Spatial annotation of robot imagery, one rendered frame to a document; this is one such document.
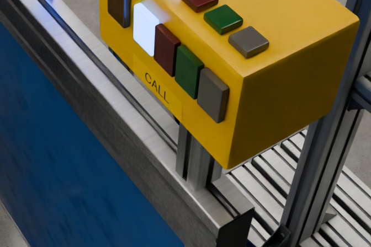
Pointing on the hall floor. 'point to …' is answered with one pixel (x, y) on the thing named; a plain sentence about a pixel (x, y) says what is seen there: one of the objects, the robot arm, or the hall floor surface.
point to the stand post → (330, 130)
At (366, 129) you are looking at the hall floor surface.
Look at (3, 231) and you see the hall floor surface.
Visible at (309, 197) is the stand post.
